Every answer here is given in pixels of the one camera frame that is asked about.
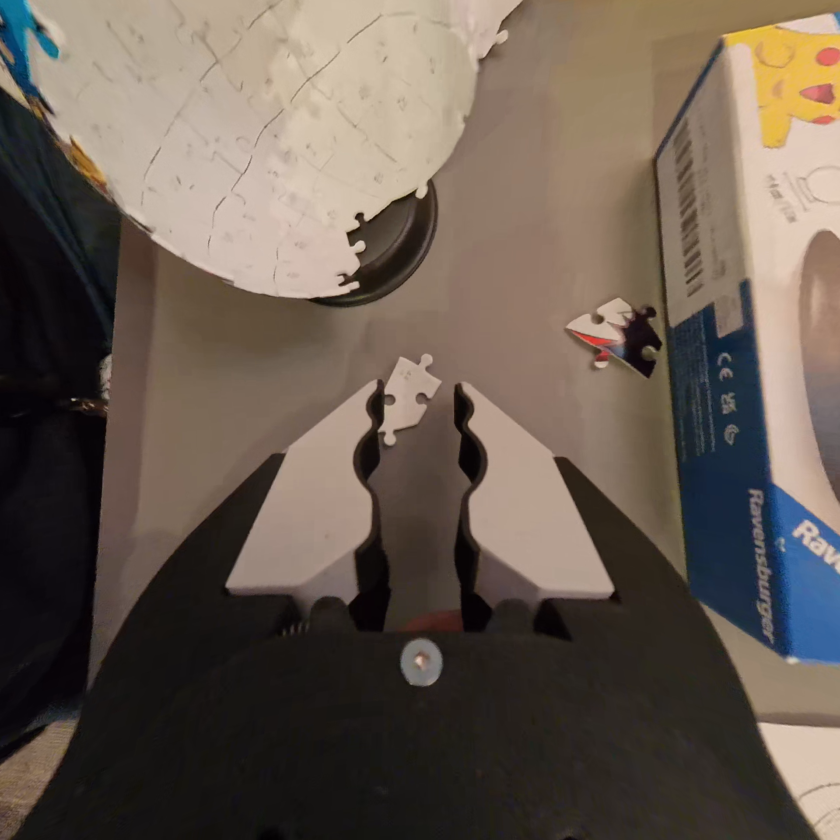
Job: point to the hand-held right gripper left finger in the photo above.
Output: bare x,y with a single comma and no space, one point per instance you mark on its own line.
308,525

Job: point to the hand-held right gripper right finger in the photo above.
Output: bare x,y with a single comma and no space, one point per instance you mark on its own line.
531,525

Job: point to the blue puzzle box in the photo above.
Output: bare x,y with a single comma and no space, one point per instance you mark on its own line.
722,394

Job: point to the white instruction sheet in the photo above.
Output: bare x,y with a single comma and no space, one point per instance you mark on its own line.
807,781

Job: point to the black red puzzle piece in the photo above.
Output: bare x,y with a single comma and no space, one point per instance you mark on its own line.
617,341

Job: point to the black ball stand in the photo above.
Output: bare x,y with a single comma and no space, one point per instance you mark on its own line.
400,243

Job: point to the white puzzle piece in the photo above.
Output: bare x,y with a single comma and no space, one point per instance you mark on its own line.
410,394

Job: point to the colourful puzzle ball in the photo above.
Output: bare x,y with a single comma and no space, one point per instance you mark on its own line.
262,131

